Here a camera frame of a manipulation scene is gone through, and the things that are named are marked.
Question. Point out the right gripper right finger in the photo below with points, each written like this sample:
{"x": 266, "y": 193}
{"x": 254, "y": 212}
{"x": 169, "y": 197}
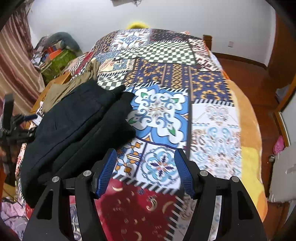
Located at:
{"x": 188, "y": 172}

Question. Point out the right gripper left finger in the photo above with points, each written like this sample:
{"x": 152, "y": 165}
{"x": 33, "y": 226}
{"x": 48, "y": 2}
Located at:
{"x": 102, "y": 173}

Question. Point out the black pants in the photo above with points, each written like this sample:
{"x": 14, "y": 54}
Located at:
{"x": 74, "y": 134}

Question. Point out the khaki olive pants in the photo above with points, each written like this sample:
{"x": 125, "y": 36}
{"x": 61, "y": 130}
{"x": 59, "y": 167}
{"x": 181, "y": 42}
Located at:
{"x": 58, "y": 91}

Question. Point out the striped maroon curtain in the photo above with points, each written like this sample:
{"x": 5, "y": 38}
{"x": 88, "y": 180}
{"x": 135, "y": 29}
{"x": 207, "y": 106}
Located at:
{"x": 18, "y": 74}

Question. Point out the orange yellow blanket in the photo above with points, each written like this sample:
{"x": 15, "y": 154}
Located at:
{"x": 251, "y": 145}

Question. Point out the orange wooden board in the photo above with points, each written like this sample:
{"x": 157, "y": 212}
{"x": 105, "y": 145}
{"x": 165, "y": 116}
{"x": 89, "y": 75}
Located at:
{"x": 59, "y": 80}

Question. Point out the green fabric bag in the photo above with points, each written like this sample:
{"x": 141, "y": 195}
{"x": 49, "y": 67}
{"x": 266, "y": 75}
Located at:
{"x": 56, "y": 65}

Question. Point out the patchwork patterned bedspread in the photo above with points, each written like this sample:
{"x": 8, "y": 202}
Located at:
{"x": 181, "y": 101}

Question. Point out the pink slipper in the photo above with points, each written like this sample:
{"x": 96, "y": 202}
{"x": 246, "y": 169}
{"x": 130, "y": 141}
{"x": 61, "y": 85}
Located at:
{"x": 279, "y": 145}

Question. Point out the grey pillow on pile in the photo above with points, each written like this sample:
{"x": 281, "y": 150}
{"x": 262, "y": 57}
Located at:
{"x": 68, "y": 41}

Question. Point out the brown wooden door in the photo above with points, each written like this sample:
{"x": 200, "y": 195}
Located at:
{"x": 281, "y": 67}

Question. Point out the yellow round object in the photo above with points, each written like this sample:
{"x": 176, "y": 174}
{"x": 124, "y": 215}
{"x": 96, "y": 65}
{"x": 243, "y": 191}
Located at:
{"x": 137, "y": 25}

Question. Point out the wooden bed post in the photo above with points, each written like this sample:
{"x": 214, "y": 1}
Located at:
{"x": 208, "y": 41}

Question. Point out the wall mounted black television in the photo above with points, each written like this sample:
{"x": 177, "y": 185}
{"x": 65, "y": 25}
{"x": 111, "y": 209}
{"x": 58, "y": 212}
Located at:
{"x": 121, "y": 2}

